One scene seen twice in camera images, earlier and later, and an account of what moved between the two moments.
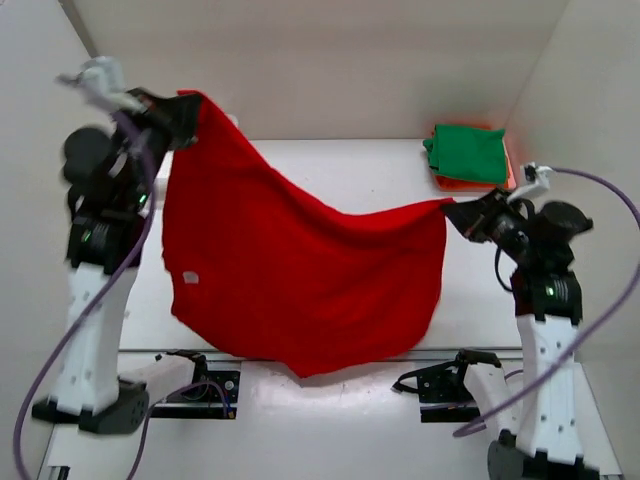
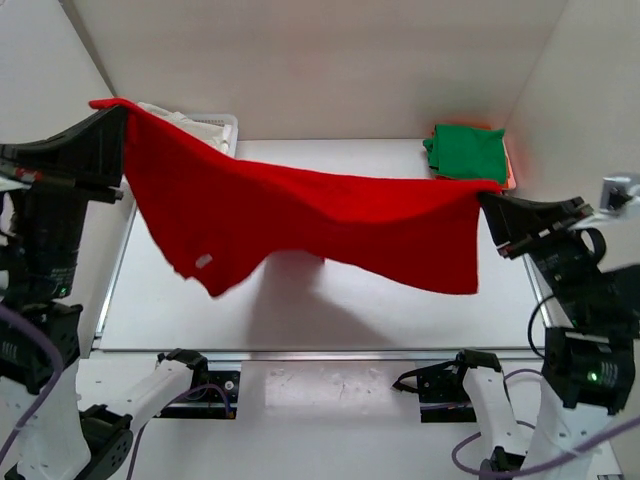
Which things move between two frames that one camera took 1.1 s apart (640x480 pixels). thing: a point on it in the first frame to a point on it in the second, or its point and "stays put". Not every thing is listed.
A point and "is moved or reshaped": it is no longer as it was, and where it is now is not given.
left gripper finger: [181, 112] to [88, 156]
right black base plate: [444, 396] stays put
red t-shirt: [262, 264] is moved or reshaped
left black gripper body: [154, 133] to [63, 209]
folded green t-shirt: [469, 152] stays put
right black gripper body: [508, 230] to [562, 258]
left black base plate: [213, 394] stays put
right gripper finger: [466, 212] to [515, 222]
